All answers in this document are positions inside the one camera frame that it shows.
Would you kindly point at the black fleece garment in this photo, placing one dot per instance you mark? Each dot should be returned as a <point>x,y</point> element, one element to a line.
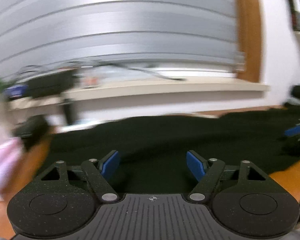
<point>165,135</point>

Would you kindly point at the beige window sill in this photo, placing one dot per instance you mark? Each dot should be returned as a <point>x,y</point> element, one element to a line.
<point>165,90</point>

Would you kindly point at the grey window blind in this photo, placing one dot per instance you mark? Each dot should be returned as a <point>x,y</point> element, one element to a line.
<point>115,17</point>

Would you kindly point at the glass jar orange label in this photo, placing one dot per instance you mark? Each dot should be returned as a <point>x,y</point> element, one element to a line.
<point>91,81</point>

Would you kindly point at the pink tissue pack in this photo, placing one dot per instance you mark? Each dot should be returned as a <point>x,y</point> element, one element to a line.
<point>2,160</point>

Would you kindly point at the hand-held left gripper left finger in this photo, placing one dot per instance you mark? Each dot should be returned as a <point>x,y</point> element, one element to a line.
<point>110,163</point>

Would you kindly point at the small blue device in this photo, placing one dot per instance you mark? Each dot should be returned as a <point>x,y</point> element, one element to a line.
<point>16,91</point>

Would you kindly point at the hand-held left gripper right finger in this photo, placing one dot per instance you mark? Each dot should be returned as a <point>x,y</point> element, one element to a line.
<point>196,165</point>

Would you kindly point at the brown wooden window frame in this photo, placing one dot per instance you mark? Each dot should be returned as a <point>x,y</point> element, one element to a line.
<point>248,30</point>

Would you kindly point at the black box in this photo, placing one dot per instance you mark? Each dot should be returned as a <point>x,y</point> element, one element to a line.
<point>52,83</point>

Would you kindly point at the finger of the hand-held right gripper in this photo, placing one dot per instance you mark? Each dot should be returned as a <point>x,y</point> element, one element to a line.
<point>296,131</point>

